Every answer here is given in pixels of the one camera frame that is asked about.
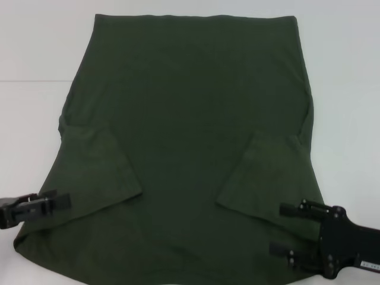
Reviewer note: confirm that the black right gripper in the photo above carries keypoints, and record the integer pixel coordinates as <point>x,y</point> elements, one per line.
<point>350,246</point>

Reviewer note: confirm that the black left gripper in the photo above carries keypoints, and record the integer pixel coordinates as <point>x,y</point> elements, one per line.
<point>17,213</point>

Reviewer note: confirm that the dark green printed t-shirt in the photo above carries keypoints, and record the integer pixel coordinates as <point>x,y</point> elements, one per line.
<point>184,118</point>

